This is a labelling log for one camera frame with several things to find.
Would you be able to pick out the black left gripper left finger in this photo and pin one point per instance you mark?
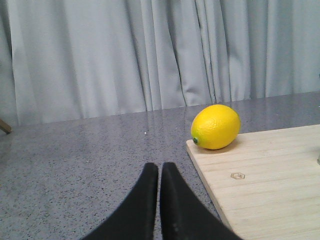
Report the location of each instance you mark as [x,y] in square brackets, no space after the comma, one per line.
[134,219]

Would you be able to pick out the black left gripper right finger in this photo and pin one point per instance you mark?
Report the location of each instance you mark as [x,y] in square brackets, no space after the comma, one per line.
[182,215]

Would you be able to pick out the wooden cutting board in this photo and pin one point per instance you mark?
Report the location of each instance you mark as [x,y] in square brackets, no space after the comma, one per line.
[265,185]

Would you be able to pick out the yellow lemon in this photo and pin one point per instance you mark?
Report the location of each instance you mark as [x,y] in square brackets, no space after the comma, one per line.
[215,127]

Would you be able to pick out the wooden piece at left edge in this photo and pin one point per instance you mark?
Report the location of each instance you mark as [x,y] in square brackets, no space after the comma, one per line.
[5,127]

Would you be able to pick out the grey curtain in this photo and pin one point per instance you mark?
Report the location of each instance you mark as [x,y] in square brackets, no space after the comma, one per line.
[76,59]

